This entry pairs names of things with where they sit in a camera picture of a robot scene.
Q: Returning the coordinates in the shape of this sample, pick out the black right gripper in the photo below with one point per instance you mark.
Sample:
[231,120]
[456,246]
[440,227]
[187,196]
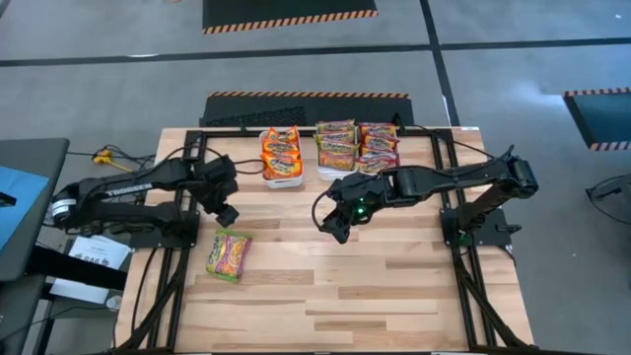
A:
[362,194]

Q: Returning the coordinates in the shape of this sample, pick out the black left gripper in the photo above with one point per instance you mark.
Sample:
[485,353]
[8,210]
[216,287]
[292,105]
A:
[217,183]

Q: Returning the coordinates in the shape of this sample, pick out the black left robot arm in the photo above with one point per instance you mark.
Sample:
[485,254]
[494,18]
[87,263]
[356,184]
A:
[123,190]

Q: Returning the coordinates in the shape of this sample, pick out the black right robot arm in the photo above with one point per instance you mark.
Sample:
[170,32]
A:
[443,180]

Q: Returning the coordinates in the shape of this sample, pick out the white printed box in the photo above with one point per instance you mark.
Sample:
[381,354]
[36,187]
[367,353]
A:
[98,251]

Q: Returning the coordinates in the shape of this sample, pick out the yellow power plug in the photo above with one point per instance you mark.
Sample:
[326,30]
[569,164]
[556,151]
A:
[102,158]

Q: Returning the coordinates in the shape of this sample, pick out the clear tape roll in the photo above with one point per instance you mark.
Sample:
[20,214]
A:
[114,302]

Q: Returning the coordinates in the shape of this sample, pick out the black desk beam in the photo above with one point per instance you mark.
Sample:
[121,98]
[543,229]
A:
[74,266]

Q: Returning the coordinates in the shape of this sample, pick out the white paper sheet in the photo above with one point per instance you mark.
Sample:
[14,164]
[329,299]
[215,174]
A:
[74,291]

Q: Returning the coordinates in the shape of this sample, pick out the grey side desk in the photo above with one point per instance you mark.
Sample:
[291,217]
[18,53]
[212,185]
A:
[34,158]

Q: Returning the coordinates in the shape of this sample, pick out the blue sheet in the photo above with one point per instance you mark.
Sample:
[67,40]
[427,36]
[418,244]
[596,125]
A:
[24,217]

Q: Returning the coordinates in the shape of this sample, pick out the small black object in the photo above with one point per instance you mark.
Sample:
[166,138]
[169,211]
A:
[6,199]

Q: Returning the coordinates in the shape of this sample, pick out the black metal table frame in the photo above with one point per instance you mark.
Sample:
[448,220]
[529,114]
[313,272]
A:
[222,134]

